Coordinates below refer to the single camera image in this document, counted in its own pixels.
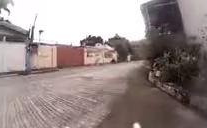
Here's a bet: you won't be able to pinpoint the beige building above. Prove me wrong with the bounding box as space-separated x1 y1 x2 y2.
83 43 119 66

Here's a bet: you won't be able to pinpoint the grey concrete road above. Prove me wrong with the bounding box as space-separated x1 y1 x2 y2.
0 60 207 128

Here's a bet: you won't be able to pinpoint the dark green trees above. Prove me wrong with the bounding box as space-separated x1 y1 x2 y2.
106 33 134 63

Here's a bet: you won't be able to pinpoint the dark tree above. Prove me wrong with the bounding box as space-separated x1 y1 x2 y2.
79 34 105 47

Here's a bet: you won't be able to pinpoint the street lamp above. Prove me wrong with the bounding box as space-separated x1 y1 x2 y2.
38 29 45 44

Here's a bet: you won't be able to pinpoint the stone edging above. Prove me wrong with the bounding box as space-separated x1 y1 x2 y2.
147 68 207 118

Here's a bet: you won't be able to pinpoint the green bushes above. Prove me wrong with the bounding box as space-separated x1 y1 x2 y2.
146 33 205 88

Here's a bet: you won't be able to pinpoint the pole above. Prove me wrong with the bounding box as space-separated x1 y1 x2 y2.
25 13 39 73

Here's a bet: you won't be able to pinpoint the tall grey building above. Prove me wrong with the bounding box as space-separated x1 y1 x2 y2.
139 0 207 51

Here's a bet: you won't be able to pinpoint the grey kerb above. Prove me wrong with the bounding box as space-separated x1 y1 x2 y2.
0 67 60 79

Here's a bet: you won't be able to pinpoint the grey roofed building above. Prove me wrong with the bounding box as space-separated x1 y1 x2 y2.
0 18 30 44

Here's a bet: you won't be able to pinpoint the palm tree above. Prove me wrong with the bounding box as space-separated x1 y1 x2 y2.
0 0 15 18

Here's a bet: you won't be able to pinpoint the red wall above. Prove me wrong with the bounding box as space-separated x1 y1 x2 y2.
56 45 86 69

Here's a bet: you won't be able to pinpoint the beige wall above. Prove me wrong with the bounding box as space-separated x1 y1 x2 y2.
30 44 58 71

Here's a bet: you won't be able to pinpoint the white wall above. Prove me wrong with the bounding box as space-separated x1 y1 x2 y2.
0 40 27 75

